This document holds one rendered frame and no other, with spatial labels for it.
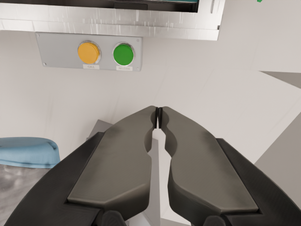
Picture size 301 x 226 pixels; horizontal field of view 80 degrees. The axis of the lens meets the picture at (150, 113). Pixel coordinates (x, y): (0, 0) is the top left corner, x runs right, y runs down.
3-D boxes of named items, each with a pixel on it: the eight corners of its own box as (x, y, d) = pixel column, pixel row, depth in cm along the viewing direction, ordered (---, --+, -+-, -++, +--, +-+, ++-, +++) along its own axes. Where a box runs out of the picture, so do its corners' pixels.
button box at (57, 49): (142, 65, 44) (140, 72, 38) (55, 60, 44) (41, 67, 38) (143, 33, 40) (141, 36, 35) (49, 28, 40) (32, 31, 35)
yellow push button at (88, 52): (101, 62, 38) (98, 64, 37) (82, 61, 38) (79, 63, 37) (99, 42, 37) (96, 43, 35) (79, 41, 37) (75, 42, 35)
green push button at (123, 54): (134, 63, 38) (133, 66, 37) (115, 63, 38) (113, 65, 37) (134, 44, 37) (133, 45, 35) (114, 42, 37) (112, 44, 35)
